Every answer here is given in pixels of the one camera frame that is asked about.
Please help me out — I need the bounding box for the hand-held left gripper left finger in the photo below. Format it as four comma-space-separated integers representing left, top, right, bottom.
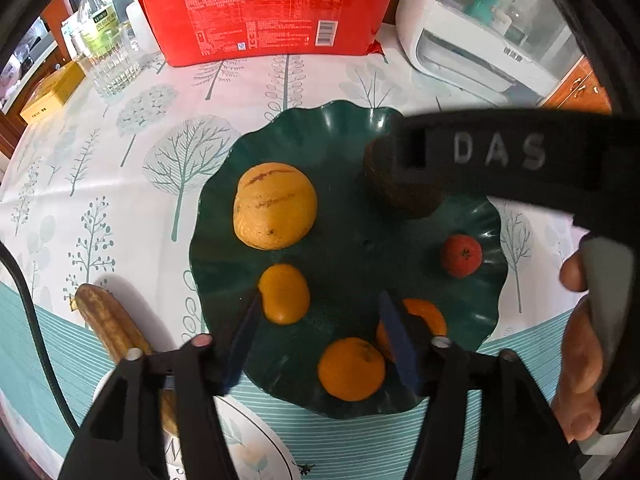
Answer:
57, 290, 266, 480

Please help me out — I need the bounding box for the tree print tablecloth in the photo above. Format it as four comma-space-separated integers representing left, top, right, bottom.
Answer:
0, 0, 616, 480

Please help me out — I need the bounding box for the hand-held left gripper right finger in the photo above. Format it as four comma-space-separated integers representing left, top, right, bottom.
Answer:
377, 290, 583, 480

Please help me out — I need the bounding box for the white squeeze bottle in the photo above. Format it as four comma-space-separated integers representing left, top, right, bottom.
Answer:
122, 2, 161, 56

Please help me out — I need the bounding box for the small oval orange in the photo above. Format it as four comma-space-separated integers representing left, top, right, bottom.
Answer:
258, 264, 311, 324

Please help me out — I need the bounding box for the round orange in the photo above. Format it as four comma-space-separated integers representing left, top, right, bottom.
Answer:
376, 298, 448, 363
318, 337, 386, 402

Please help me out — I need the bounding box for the black cable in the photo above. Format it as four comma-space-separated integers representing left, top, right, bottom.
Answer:
0, 242, 83, 433

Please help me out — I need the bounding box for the yellow flat box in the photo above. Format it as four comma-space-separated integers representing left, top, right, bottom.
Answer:
19, 60, 91, 124

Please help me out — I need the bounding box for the small metal can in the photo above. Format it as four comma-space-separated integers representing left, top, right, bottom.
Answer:
65, 25, 90, 63

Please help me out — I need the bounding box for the brown spotted banana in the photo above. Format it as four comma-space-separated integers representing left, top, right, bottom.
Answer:
75, 283, 182, 436

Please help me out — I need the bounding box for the person's right hand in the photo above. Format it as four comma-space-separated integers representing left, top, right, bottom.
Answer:
551, 251, 607, 443

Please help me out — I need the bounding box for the clear ribbed drinking glass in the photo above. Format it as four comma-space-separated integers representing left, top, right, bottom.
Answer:
89, 35, 141, 99

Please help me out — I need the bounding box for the red paper cup package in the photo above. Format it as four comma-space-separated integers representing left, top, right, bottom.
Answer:
132, 0, 403, 67

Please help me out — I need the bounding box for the clear bottle with green label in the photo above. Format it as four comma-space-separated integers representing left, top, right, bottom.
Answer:
75, 0, 123, 58

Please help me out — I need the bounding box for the dark green scalloped plate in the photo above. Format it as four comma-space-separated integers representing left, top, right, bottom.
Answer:
189, 100, 502, 418

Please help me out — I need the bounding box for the white sterilizer cabinet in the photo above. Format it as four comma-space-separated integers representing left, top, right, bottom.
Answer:
395, 0, 586, 106

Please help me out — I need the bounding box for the brown kiwi fruit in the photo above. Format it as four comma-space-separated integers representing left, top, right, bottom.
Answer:
362, 137, 446, 219

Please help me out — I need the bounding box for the yellow striped melon fruit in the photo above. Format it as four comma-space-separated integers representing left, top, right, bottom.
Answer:
233, 162, 318, 251

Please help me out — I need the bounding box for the wooden wall cabinet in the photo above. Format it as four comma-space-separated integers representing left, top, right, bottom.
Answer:
542, 57, 613, 113

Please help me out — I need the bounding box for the small red fruit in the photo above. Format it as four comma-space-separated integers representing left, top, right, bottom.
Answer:
440, 234, 484, 279

